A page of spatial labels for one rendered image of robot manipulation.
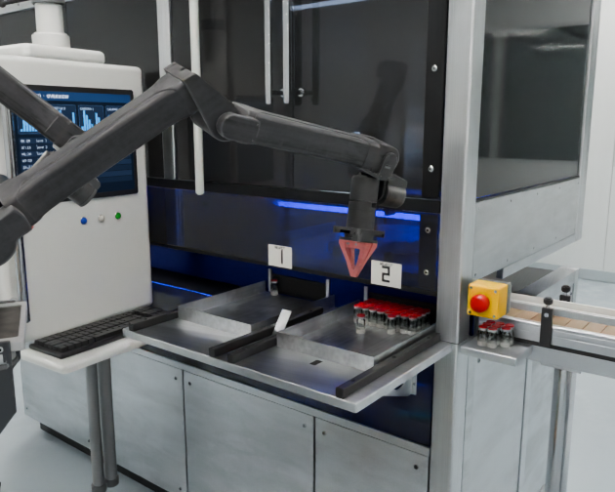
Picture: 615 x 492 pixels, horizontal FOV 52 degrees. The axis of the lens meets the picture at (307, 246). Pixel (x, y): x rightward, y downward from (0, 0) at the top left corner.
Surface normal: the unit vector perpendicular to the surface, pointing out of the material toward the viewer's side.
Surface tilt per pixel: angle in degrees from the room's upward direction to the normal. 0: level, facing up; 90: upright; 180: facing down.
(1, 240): 107
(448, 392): 90
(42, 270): 90
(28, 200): 98
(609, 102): 90
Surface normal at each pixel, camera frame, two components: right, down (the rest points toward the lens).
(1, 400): 0.39, 0.18
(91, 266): 0.83, 0.11
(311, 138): 0.59, 0.39
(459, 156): -0.62, 0.15
